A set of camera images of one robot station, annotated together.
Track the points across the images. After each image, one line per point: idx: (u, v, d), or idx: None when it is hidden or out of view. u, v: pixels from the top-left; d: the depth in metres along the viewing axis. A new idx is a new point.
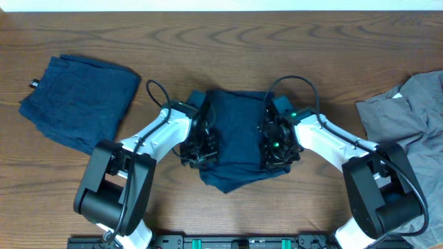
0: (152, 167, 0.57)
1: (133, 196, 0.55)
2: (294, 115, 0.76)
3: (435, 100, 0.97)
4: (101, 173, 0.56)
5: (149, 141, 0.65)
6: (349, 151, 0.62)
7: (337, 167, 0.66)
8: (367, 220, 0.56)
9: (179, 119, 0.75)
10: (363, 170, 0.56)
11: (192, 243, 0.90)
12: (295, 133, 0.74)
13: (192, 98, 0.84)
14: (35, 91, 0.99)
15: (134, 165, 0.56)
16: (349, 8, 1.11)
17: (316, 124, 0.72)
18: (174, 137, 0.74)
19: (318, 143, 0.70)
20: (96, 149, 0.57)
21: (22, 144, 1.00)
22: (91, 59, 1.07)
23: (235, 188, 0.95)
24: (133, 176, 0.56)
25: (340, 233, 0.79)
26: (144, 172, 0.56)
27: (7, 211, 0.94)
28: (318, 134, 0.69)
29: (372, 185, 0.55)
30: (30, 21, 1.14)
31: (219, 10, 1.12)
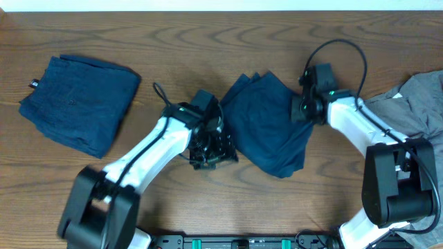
0: (136, 202, 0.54)
1: (113, 229, 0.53)
2: (331, 93, 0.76)
3: (435, 101, 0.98)
4: (81, 206, 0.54)
5: (138, 169, 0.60)
6: (378, 137, 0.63)
7: (362, 149, 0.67)
8: (376, 205, 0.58)
9: (176, 131, 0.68)
10: (389, 158, 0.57)
11: (192, 243, 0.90)
12: (327, 109, 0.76)
13: (197, 99, 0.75)
14: (35, 91, 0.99)
15: (117, 198, 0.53)
16: (348, 9, 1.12)
17: (351, 106, 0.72)
18: (170, 151, 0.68)
19: (348, 123, 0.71)
20: (78, 179, 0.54)
21: (21, 144, 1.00)
22: (91, 60, 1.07)
23: (286, 165, 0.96)
24: (114, 209, 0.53)
25: (342, 229, 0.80)
26: (127, 207, 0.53)
27: (7, 211, 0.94)
28: (351, 114, 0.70)
29: (391, 175, 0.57)
30: (30, 21, 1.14)
31: (219, 10, 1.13)
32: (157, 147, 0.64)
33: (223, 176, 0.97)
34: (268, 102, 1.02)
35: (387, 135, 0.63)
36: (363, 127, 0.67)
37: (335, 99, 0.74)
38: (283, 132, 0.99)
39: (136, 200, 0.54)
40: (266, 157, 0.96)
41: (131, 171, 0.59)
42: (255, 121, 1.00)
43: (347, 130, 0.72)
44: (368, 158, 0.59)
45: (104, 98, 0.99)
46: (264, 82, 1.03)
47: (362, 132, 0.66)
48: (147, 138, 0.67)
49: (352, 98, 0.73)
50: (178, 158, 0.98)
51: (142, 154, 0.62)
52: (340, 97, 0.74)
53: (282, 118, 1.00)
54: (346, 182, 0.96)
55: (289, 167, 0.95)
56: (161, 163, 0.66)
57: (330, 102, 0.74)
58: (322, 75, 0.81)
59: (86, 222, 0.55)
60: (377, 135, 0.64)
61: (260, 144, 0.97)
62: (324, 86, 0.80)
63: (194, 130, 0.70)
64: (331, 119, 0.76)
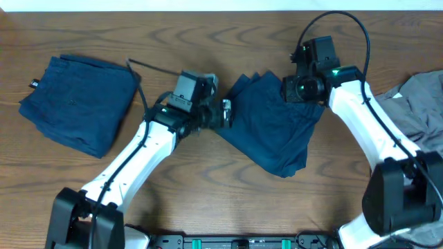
0: (118, 220, 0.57)
1: (100, 244, 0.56)
2: (335, 72, 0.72)
3: (435, 101, 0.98)
4: (64, 227, 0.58)
5: (118, 185, 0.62)
6: (389, 146, 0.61)
7: (367, 150, 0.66)
8: (379, 218, 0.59)
9: (158, 137, 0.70)
10: (396, 175, 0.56)
11: (192, 243, 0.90)
12: (330, 93, 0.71)
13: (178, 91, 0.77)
14: (35, 91, 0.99)
15: (97, 220, 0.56)
16: (347, 8, 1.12)
17: (359, 96, 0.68)
18: (157, 156, 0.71)
19: (353, 115, 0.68)
20: (57, 203, 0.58)
21: (21, 144, 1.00)
22: (91, 59, 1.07)
23: (289, 164, 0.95)
24: (97, 228, 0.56)
25: (342, 230, 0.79)
26: (109, 226, 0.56)
27: (7, 211, 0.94)
28: (358, 109, 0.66)
29: (398, 190, 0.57)
30: (30, 21, 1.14)
31: (219, 10, 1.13)
32: (138, 158, 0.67)
33: (223, 176, 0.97)
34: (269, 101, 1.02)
35: (397, 146, 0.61)
36: (372, 128, 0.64)
37: (339, 84, 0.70)
38: (285, 130, 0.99)
39: (117, 218, 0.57)
40: (268, 155, 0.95)
41: (111, 187, 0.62)
42: (258, 121, 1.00)
43: (349, 123, 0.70)
44: (378, 173, 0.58)
45: (104, 98, 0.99)
46: (264, 81, 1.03)
47: (372, 133, 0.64)
48: (132, 146, 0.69)
49: (360, 85, 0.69)
50: (178, 158, 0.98)
51: (124, 167, 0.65)
52: (343, 75, 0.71)
53: (283, 116, 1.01)
54: (346, 182, 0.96)
55: (293, 166, 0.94)
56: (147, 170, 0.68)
57: (333, 86, 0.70)
58: (322, 50, 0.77)
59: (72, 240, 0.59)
60: (387, 144, 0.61)
61: (263, 144, 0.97)
62: (324, 61, 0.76)
63: (180, 129, 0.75)
64: (331, 104, 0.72)
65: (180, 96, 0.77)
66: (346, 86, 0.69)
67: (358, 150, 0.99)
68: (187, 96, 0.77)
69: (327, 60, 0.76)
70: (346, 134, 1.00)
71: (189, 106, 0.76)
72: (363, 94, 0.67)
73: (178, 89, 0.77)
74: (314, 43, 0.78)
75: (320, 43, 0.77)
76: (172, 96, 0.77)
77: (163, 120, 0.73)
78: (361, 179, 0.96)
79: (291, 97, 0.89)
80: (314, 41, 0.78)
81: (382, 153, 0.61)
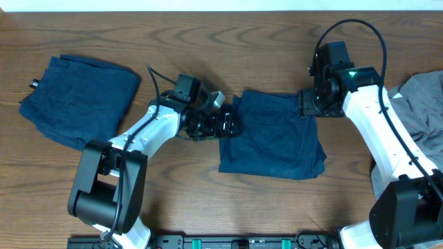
0: (144, 162, 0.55)
1: (128, 190, 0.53)
2: (351, 74, 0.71)
3: (435, 101, 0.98)
4: (93, 174, 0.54)
5: (138, 138, 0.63)
6: (405, 162, 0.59)
7: (378, 160, 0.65)
8: (387, 234, 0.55)
9: (167, 115, 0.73)
10: (410, 195, 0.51)
11: (192, 243, 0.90)
12: (346, 97, 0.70)
13: (178, 87, 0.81)
14: (35, 91, 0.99)
15: (125, 163, 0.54)
16: (348, 8, 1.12)
17: (377, 104, 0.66)
18: (168, 128, 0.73)
19: (368, 126, 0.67)
20: (86, 150, 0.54)
21: (22, 144, 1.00)
22: (91, 60, 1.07)
23: (313, 171, 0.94)
24: (125, 173, 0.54)
25: (344, 232, 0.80)
26: (136, 169, 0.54)
27: (7, 211, 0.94)
28: (375, 120, 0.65)
29: (410, 209, 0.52)
30: (30, 21, 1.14)
31: (219, 10, 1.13)
32: (149, 126, 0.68)
33: (223, 176, 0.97)
34: (260, 115, 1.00)
35: (412, 164, 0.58)
36: (388, 140, 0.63)
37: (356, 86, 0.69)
38: (293, 134, 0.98)
39: (144, 161, 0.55)
40: (293, 167, 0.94)
41: (133, 140, 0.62)
42: (263, 135, 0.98)
43: (364, 130, 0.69)
44: (391, 191, 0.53)
45: (104, 98, 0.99)
46: (246, 98, 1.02)
47: (386, 144, 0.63)
48: (143, 119, 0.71)
49: (377, 90, 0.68)
50: (178, 159, 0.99)
51: (141, 128, 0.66)
52: (361, 77, 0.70)
53: (282, 122, 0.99)
54: (346, 182, 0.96)
55: (319, 164, 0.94)
56: (160, 137, 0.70)
57: (350, 90, 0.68)
58: (334, 54, 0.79)
59: (95, 195, 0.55)
60: (401, 161, 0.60)
61: (278, 158, 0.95)
62: (338, 65, 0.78)
63: (181, 116, 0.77)
64: (347, 113, 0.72)
65: (180, 93, 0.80)
66: (363, 90, 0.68)
67: (358, 150, 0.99)
68: (187, 91, 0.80)
69: (340, 64, 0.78)
70: (346, 134, 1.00)
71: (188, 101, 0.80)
72: (381, 104, 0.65)
73: (178, 87, 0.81)
74: (327, 48, 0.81)
75: (333, 48, 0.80)
76: (172, 93, 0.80)
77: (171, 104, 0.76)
78: (361, 180, 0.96)
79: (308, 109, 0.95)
80: (327, 46, 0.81)
81: (396, 171, 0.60)
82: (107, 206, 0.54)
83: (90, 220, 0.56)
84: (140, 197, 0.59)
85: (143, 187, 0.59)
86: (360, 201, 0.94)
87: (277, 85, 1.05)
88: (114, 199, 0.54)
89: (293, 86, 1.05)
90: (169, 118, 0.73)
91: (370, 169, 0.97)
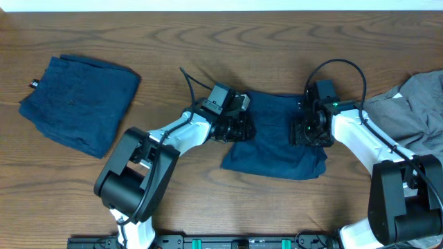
0: (176, 157, 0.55)
1: (156, 181, 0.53)
2: (336, 105, 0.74)
3: (435, 100, 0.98)
4: (125, 160, 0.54)
5: (172, 137, 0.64)
6: (385, 153, 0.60)
7: (366, 163, 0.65)
8: (383, 224, 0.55)
9: (200, 122, 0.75)
10: (394, 177, 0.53)
11: (192, 243, 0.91)
12: (331, 122, 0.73)
13: (214, 96, 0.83)
14: (34, 91, 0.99)
15: (159, 153, 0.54)
16: (348, 8, 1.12)
17: (357, 119, 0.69)
18: (194, 137, 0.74)
19: (353, 137, 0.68)
20: (126, 133, 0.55)
21: (22, 144, 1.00)
22: (91, 60, 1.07)
23: (313, 171, 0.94)
24: (156, 163, 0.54)
25: (344, 231, 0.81)
26: (168, 162, 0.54)
27: (7, 211, 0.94)
28: (356, 128, 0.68)
29: (398, 193, 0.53)
30: (30, 21, 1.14)
31: (219, 10, 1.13)
32: (182, 128, 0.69)
33: (223, 176, 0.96)
34: (261, 115, 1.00)
35: (393, 152, 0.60)
36: (370, 140, 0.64)
37: (339, 112, 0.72)
38: None
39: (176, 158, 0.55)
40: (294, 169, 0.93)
41: (168, 137, 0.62)
42: (263, 136, 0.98)
43: (351, 143, 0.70)
44: (376, 175, 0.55)
45: (104, 98, 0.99)
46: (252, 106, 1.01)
47: (367, 144, 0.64)
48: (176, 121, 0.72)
49: (355, 111, 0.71)
50: (178, 159, 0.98)
51: (174, 130, 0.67)
52: (343, 108, 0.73)
53: (282, 123, 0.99)
54: (346, 182, 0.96)
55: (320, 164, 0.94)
56: (187, 143, 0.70)
57: (333, 113, 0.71)
58: (322, 88, 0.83)
59: (121, 180, 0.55)
60: (383, 151, 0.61)
61: (279, 159, 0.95)
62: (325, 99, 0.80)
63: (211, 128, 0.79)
64: (337, 136, 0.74)
65: (213, 102, 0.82)
66: (346, 113, 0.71)
67: None
68: (220, 102, 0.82)
69: (327, 98, 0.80)
70: None
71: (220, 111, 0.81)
72: (360, 116, 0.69)
73: (212, 95, 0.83)
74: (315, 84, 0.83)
75: (320, 85, 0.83)
76: (205, 101, 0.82)
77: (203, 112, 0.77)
78: (361, 179, 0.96)
79: (299, 139, 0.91)
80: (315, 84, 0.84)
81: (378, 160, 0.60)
82: (132, 193, 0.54)
83: (111, 203, 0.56)
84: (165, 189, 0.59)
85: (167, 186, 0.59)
86: (361, 201, 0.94)
87: (277, 86, 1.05)
88: (142, 187, 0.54)
89: (293, 86, 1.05)
90: (198, 125, 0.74)
91: None
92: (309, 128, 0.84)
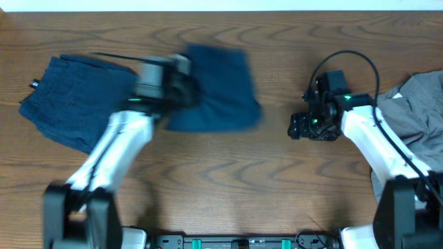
0: (110, 198, 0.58)
1: (100, 229, 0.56)
2: (348, 98, 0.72)
3: (435, 100, 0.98)
4: (59, 221, 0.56)
5: (103, 169, 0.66)
6: (399, 165, 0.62)
7: (376, 169, 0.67)
8: (389, 240, 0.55)
9: (131, 124, 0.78)
10: (407, 192, 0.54)
11: (192, 243, 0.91)
12: (342, 117, 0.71)
13: (148, 75, 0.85)
14: (35, 91, 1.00)
15: (91, 205, 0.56)
16: (348, 8, 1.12)
17: (370, 118, 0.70)
18: (133, 145, 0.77)
19: (365, 138, 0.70)
20: (44, 199, 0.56)
21: (22, 144, 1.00)
22: (92, 60, 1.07)
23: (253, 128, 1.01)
24: (93, 214, 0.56)
25: (345, 232, 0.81)
26: (104, 208, 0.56)
27: (7, 211, 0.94)
28: (369, 130, 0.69)
29: (409, 211, 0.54)
30: (30, 21, 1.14)
31: (219, 10, 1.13)
32: (117, 148, 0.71)
33: (223, 176, 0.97)
34: (208, 71, 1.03)
35: (408, 165, 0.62)
36: (383, 146, 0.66)
37: (351, 107, 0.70)
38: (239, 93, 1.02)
39: (109, 199, 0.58)
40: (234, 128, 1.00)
41: (96, 173, 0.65)
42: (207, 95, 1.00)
43: (360, 144, 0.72)
44: (390, 189, 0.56)
45: (104, 97, 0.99)
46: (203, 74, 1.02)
47: (382, 150, 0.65)
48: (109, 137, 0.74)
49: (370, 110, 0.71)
50: (178, 158, 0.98)
51: (106, 155, 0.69)
52: (356, 106, 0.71)
53: (232, 84, 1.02)
54: (346, 182, 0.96)
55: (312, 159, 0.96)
56: (127, 154, 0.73)
57: (345, 109, 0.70)
58: (332, 80, 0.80)
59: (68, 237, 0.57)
60: (397, 163, 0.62)
61: (224, 116, 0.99)
62: (336, 91, 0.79)
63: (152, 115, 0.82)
64: (345, 131, 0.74)
65: (149, 84, 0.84)
66: (358, 110, 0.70)
67: (358, 150, 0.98)
68: (156, 81, 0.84)
69: (338, 90, 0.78)
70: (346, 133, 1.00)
71: (158, 93, 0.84)
72: (374, 117, 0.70)
73: (147, 77, 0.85)
74: (325, 75, 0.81)
75: (331, 75, 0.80)
76: (140, 86, 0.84)
77: (136, 106, 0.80)
78: (361, 180, 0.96)
79: (304, 132, 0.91)
80: (324, 73, 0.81)
81: (392, 170, 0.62)
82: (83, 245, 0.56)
83: None
84: (118, 225, 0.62)
85: (118, 222, 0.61)
86: (361, 201, 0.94)
87: (277, 86, 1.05)
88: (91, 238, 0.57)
89: (293, 86, 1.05)
90: (133, 135, 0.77)
91: (370, 169, 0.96)
92: (314, 122, 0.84)
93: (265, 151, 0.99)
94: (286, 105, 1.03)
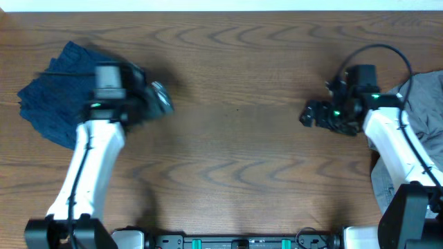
0: (95, 224, 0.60)
1: None
2: (375, 97, 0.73)
3: (435, 101, 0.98)
4: None
5: (82, 194, 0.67)
6: (417, 172, 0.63)
7: (392, 172, 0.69)
8: (392, 241, 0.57)
9: (97, 141, 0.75)
10: (421, 200, 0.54)
11: (192, 243, 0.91)
12: (367, 115, 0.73)
13: (106, 77, 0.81)
14: (28, 93, 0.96)
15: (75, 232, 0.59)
16: (348, 8, 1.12)
17: (395, 121, 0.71)
18: (108, 155, 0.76)
19: (386, 140, 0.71)
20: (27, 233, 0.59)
21: (21, 145, 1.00)
22: (84, 55, 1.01)
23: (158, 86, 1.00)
24: (79, 242, 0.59)
25: (347, 232, 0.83)
26: (88, 234, 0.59)
27: (7, 211, 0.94)
28: (392, 133, 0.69)
29: (419, 218, 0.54)
30: (30, 21, 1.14)
31: (219, 10, 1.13)
32: (93, 163, 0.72)
33: (223, 176, 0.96)
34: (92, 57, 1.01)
35: (426, 173, 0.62)
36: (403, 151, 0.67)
37: (377, 108, 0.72)
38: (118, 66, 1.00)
39: (93, 223, 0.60)
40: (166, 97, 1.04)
41: (76, 200, 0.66)
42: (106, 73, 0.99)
43: (380, 144, 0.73)
44: (402, 193, 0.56)
45: None
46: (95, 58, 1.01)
47: (402, 153, 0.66)
48: (81, 155, 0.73)
49: (396, 112, 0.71)
50: (178, 158, 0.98)
51: (79, 180, 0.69)
52: (383, 106, 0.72)
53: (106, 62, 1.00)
54: (346, 181, 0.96)
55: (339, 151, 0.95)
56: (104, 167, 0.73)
57: (372, 108, 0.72)
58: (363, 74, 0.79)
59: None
60: (416, 169, 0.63)
61: None
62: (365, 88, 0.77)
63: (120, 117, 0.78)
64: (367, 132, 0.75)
65: (107, 87, 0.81)
66: (384, 110, 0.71)
67: (358, 150, 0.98)
68: (116, 85, 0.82)
69: (369, 86, 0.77)
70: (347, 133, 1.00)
71: (119, 93, 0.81)
72: (399, 120, 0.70)
73: (105, 78, 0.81)
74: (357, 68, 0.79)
75: (363, 69, 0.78)
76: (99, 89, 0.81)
77: (97, 113, 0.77)
78: (360, 179, 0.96)
79: None
80: (358, 66, 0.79)
81: (410, 176, 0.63)
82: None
83: None
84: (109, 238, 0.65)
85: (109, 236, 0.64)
86: (360, 201, 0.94)
87: (277, 85, 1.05)
88: None
89: (293, 86, 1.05)
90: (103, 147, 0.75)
91: (370, 169, 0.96)
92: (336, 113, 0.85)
93: (265, 151, 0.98)
94: (286, 104, 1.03)
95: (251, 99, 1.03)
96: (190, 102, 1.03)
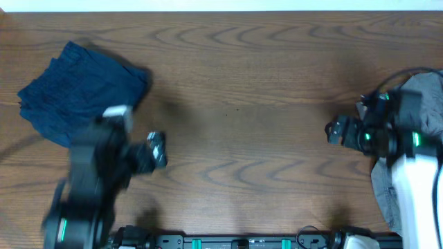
0: None
1: None
2: (417, 144, 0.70)
3: (436, 101, 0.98)
4: None
5: None
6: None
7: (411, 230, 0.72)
8: None
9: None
10: None
11: (192, 243, 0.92)
12: (400, 163, 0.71)
13: (77, 153, 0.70)
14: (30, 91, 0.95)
15: None
16: (349, 8, 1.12)
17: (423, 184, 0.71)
18: None
19: (411, 203, 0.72)
20: None
21: (22, 144, 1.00)
22: (84, 55, 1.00)
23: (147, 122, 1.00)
24: None
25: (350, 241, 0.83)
26: None
27: (8, 211, 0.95)
28: (418, 198, 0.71)
29: None
30: (30, 21, 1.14)
31: (219, 10, 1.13)
32: None
33: (223, 176, 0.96)
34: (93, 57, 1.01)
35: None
36: (425, 216, 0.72)
37: (414, 155, 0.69)
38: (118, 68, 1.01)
39: None
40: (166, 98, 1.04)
41: None
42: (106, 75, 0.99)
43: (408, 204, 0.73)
44: None
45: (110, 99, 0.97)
46: (95, 59, 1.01)
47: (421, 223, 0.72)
48: None
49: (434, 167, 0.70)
50: (178, 159, 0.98)
51: None
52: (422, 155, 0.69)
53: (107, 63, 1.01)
54: (346, 181, 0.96)
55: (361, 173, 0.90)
56: None
57: (409, 155, 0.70)
58: (405, 106, 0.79)
59: None
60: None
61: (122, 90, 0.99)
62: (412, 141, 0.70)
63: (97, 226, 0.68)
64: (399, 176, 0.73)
65: (80, 164, 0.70)
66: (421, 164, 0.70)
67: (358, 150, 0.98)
68: (91, 162, 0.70)
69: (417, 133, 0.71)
70: None
71: (100, 190, 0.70)
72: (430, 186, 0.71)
73: (77, 155, 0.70)
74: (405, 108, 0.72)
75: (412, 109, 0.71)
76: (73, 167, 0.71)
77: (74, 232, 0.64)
78: (360, 179, 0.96)
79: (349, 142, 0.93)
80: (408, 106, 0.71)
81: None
82: None
83: None
84: None
85: None
86: (360, 201, 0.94)
87: (277, 85, 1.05)
88: None
89: (293, 86, 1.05)
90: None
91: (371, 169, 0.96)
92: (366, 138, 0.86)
93: (265, 151, 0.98)
94: (286, 105, 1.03)
95: (251, 99, 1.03)
96: (190, 102, 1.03)
